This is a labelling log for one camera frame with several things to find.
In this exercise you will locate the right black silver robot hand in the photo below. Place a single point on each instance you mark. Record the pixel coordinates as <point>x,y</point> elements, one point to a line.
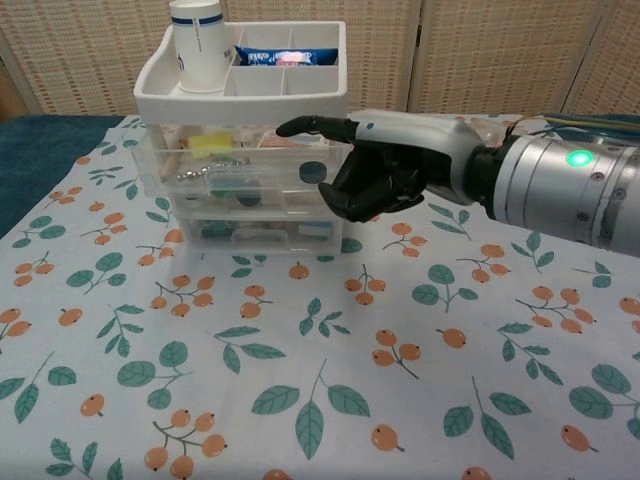
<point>400,150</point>

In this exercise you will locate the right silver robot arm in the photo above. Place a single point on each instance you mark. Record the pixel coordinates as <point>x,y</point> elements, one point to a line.
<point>565,185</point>

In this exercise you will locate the clear plastic drawer organizer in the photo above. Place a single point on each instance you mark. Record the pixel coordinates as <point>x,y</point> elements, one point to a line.
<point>240,105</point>

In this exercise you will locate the blue snack packet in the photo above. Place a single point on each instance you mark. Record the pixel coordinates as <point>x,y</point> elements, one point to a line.
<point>285,56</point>

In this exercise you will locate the yellow foam piece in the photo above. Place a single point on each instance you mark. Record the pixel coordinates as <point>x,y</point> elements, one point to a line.
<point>210,145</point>

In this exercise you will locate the floral print tablecloth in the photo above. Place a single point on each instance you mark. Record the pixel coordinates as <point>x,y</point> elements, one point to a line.
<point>320,360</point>

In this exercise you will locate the white paper cup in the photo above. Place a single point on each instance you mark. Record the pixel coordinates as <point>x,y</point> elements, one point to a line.
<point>197,50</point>

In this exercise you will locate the wooden stick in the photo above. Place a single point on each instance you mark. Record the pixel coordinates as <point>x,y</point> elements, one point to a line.
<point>168,165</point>

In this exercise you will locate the teal table cover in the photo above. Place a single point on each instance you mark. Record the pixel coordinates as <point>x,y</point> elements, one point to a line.
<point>40,150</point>

